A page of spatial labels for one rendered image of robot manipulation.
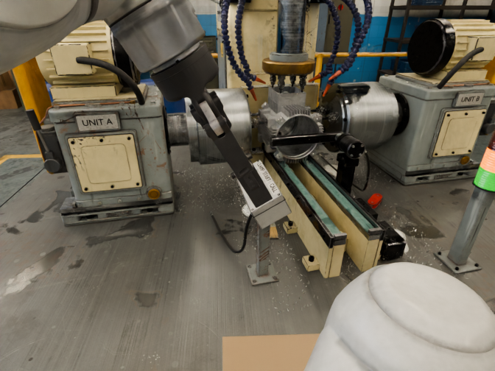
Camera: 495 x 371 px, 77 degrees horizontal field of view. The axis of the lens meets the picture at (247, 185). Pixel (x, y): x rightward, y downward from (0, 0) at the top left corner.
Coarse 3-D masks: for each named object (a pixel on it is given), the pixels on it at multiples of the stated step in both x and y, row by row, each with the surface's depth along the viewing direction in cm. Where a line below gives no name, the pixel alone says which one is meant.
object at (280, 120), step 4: (264, 104) 116; (264, 108) 117; (280, 116) 101; (312, 116) 104; (316, 116) 103; (276, 120) 102; (280, 120) 101; (284, 120) 101; (316, 120) 104; (280, 124) 102; (276, 152) 107; (312, 152) 109; (316, 152) 110; (276, 156) 107; (280, 156) 107; (312, 156) 110
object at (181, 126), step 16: (224, 96) 98; (240, 96) 99; (240, 112) 97; (176, 128) 100; (192, 128) 95; (240, 128) 97; (176, 144) 103; (192, 144) 97; (208, 144) 97; (240, 144) 99; (192, 160) 104; (208, 160) 103; (224, 160) 105
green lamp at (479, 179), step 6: (480, 168) 71; (480, 174) 71; (486, 174) 70; (492, 174) 69; (474, 180) 73; (480, 180) 71; (486, 180) 70; (492, 180) 69; (480, 186) 72; (486, 186) 71; (492, 186) 70
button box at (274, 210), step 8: (256, 168) 71; (264, 168) 69; (264, 176) 67; (240, 184) 69; (272, 184) 63; (272, 192) 61; (280, 192) 60; (248, 200) 63; (272, 200) 59; (280, 200) 60; (256, 208) 60; (264, 208) 60; (272, 208) 60; (280, 208) 61; (288, 208) 61; (256, 216) 60; (264, 216) 61; (272, 216) 61; (280, 216) 62; (264, 224) 62
